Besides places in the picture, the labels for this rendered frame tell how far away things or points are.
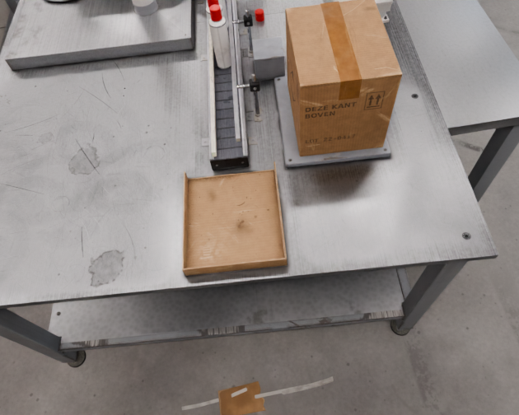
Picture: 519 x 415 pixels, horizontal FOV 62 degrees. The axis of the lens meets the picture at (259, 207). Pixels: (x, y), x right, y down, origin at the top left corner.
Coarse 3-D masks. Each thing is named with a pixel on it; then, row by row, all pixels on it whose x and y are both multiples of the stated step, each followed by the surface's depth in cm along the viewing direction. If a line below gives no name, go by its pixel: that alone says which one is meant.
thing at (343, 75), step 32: (352, 0) 115; (288, 32) 113; (320, 32) 109; (352, 32) 108; (384, 32) 107; (288, 64) 125; (320, 64) 103; (352, 64) 102; (384, 64) 101; (320, 96) 103; (352, 96) 104; (384, 96) 105; (320, 128) 113; (352, 128) 114; (384, 128) 115
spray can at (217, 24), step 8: (216, 8) 123; (216, 16) 124; (216, 24) 126; (224, 24) 127; (216, 32) 128; (224, 32) 129; (216, 40) 131; (224, 40) 131; (216, 48) 133; (224, 48) 133; (216, 56) 137; (224, 56) 136; (224, 64) 138
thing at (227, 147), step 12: (216, 60) 142; (216, 72) 139; (228, 72) 139; (216, 84) 137; (228, 84) 136; (216, 96) 134; (228, 96) 133; (216, 108) 131; (228, 108) 131; (216, 120) 129; (228, 120) 128; (240, 120) 128; (216, 132) 126; (228, 132) 126; (240, 132) 126; (228, 144) 124; (240, 144) 123; (216, 156) 122; (228, 156) 121; (240, 156) 121
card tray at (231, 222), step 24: (192, 192) 122; (216, 192) 121; (240, 192) 120; (264, 192) 120; (192, 216) 117; (216, 216) 117; (240, 216) 116; (264, 216) 116; (192, 240) 114; (216, 240) 113; (240, 240) 112; (264, 240) 112; (192, 264) 110; (216, 264) 109; (240, 264) 106; (264, 264) 107
